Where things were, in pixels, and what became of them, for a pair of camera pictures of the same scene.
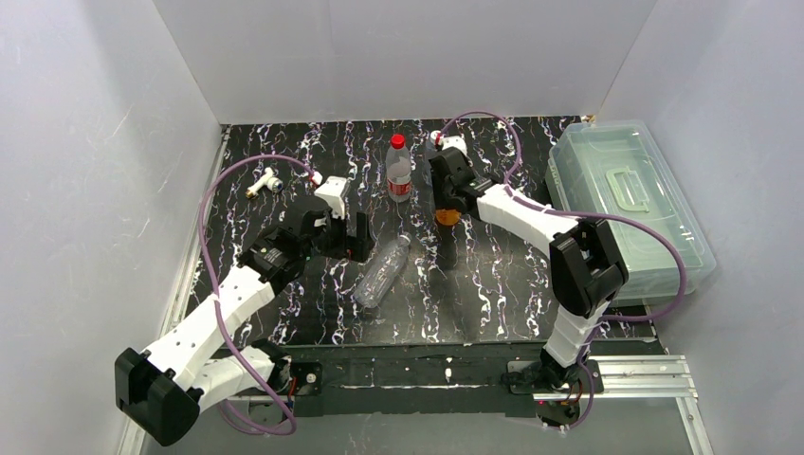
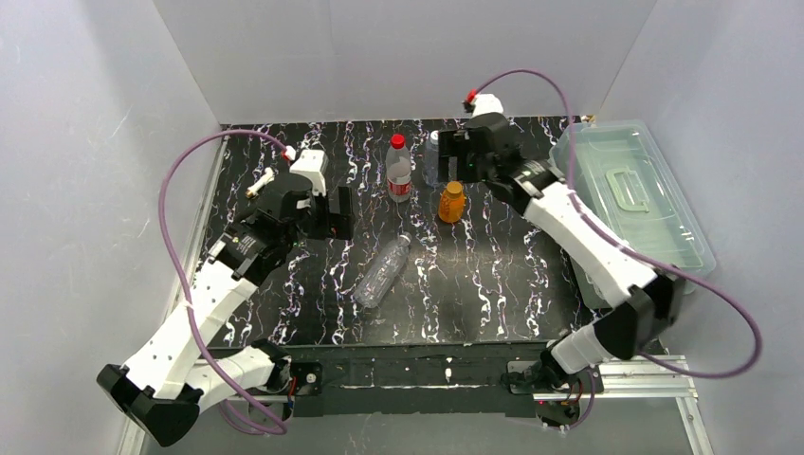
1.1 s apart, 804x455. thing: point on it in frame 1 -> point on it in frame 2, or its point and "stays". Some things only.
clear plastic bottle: [383, 272] stays
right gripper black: [446, 205] -> [465, 150]
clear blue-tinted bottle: [429, 151] stays
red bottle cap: [397, 141] stays
